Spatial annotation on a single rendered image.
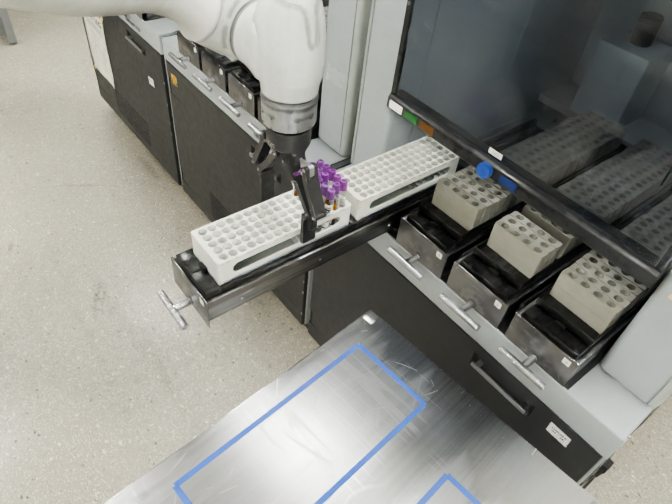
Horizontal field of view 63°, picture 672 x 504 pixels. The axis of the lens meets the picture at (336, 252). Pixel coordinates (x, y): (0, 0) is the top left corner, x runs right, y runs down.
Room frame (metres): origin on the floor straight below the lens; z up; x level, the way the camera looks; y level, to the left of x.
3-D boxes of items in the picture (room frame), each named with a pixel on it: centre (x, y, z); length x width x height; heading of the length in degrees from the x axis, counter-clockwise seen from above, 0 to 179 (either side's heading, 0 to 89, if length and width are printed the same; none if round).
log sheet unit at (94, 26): (2.19, 1.14, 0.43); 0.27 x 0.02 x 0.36; 43
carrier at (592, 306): (0.66, -0.44, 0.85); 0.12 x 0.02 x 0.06; 42
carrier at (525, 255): (0.77, -0.34, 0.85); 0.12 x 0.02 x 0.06; 43
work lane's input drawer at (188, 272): (0.85, 0.02, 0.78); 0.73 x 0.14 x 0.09; 133
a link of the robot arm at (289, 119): (0.77, 0.10, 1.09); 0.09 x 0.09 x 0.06
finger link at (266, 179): (0.82, 0.15, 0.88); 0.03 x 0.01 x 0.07; 133
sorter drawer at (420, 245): (1.04, -0.40, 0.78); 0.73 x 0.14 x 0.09; 133
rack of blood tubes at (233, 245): (0.75, 0.12, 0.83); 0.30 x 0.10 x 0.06; 133
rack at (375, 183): (0.97, -0.11, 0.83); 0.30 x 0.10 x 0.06; 133
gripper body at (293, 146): (0.77, 0.10, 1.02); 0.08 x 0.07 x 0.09; 43
